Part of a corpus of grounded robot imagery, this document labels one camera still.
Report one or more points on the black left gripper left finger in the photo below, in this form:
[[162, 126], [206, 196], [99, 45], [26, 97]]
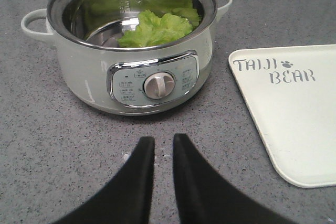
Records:
[[126, 198]]

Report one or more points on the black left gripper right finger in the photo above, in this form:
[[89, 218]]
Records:
[[204, 196]]

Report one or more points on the cream bear serving tray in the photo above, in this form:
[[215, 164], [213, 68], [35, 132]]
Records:
[[290, 94]]

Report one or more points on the green lettuce leaf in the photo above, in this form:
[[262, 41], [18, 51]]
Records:
[[161, 22]]

